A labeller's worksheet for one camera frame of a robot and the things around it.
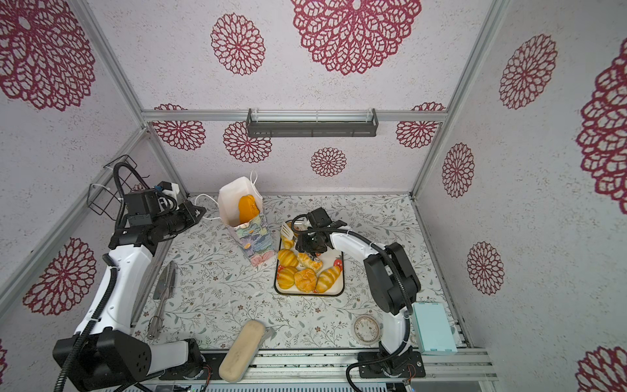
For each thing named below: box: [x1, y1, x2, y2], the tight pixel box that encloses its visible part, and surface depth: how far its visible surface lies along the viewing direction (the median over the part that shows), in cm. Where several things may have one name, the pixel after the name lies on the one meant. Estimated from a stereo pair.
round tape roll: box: [352, 313, 382, 346], surface depth 83 cm
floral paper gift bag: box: [217, 176, 276, 268], surface depth 90 cm
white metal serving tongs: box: [280, 222, 298, 241], surface depth 99 cm
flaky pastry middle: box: [297, 251, 324, 273], surface depth 94 cm
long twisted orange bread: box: [238, 194, 260, 225], surface depth 97 cm
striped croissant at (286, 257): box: [277, 248, 299, 267], surface depth 96 cm
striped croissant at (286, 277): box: [278, 266, 298, 290], surface depth 91 cm
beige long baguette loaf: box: [218, 320, 266, 383], surface depth 75 cm
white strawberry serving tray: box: [274, 236, 346, 297], surface depth 92 cm
